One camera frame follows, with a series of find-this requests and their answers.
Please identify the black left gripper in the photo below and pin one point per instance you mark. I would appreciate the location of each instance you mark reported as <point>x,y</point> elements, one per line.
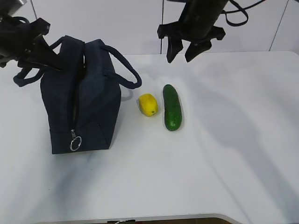
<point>23,41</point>

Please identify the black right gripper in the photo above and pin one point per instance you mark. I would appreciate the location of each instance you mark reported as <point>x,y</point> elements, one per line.
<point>195,25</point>

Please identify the green cucumber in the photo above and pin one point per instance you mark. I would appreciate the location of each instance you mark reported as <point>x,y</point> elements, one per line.
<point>172,108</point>

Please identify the navy blue fabric bag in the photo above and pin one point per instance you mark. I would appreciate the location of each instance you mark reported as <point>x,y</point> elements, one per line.
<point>82,101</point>

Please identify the yellow lemon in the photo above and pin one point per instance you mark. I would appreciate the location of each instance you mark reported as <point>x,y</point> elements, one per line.
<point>148,104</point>

